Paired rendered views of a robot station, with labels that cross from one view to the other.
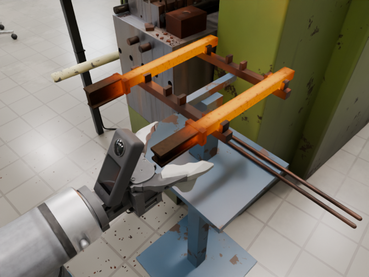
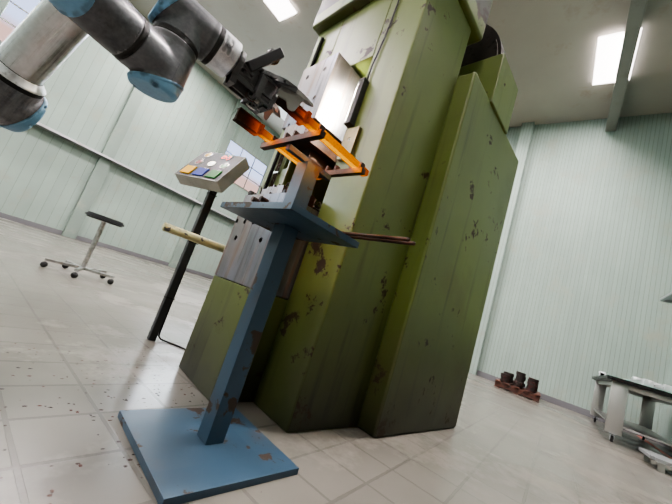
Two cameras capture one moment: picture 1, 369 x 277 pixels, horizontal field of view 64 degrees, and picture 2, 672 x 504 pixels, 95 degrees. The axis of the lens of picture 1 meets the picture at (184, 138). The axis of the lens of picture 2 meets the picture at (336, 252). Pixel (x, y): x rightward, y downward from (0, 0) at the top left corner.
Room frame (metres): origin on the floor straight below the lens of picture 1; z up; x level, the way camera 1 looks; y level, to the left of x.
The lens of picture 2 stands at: (-0.42, -0.20, 0.51)
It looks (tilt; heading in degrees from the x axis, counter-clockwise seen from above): 9 degrees up; 358
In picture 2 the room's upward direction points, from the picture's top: 18 degrees clockwise
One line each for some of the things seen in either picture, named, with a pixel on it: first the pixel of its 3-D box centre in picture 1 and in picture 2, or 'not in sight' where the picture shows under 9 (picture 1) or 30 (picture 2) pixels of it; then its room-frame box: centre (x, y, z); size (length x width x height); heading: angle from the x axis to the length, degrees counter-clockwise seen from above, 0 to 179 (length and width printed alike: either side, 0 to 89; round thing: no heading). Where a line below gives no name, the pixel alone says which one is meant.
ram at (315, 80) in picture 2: not in sight; (339, 114); (1.24, -0.03, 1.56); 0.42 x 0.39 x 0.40; 131
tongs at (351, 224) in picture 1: (256, 156); (333, 233); (0.59, -0.21, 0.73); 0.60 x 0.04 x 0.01; 43
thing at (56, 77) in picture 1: (94, 63); (204, 241); (1.33, 0.45, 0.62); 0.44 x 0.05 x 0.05; 131
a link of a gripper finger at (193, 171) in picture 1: (187, 179); (294, 101); (0.31, 0.00, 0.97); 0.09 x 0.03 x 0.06; 97
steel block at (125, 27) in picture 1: (194, 59); (292, 255); (1.23, -0.05, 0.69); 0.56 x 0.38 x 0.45; 131
